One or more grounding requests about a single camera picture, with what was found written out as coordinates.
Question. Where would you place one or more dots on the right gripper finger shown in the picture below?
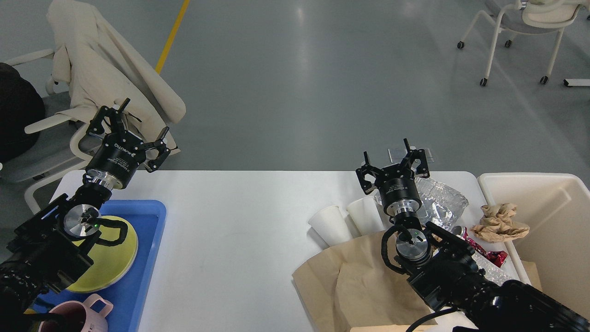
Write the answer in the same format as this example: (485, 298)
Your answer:
(370, 177)
(414, 164)

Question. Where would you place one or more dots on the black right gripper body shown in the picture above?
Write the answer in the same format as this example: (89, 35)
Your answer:
(398, 190)

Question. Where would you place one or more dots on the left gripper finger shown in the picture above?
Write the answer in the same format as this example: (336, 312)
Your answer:
(160, 146)
(115, 121)

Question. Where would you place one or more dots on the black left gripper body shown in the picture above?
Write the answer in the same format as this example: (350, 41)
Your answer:
(118, 158)

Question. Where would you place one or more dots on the yellow plastic plate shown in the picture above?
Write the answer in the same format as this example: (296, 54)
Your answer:
(110, 263)

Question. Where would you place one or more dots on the pink mug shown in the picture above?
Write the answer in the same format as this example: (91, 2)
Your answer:
(75, 316)

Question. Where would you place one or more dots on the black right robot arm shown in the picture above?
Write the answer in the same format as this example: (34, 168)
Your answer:
(441, 268)

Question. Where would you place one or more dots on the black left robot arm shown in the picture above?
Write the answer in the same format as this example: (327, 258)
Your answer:
(51, 250)

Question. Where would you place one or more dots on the crumpled foil bag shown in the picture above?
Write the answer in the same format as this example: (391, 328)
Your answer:
(441, 204)
(492, 272)

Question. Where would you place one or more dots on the right white paper cup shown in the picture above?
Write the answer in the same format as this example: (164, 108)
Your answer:
(365, 216)

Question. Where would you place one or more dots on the white paper cup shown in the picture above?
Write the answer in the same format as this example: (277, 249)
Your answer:
(329, 223)
(365, 216)

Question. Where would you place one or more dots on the blue plastic tray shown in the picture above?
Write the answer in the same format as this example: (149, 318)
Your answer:
(128, 295)

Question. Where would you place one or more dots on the left white paper cup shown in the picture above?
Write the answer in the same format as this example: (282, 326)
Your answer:
(329, 223)

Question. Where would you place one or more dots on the beige coat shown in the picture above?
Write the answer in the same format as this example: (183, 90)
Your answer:
(102, 69)

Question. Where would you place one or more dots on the crumpled brown paper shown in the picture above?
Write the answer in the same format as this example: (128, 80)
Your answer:
(497, 224)

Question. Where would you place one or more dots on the person in dark clothes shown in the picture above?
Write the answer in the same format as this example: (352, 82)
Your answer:
(20, 106)

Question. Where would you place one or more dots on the brown paper bag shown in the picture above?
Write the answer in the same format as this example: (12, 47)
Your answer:
(348, 285)

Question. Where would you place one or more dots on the red snack wrapper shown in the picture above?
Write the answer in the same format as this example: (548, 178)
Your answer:
(495, 257)

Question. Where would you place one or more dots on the white waste bin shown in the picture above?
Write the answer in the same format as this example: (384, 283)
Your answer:
(556, 206)

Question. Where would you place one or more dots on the white chair background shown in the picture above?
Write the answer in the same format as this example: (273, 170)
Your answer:
(526, 17)

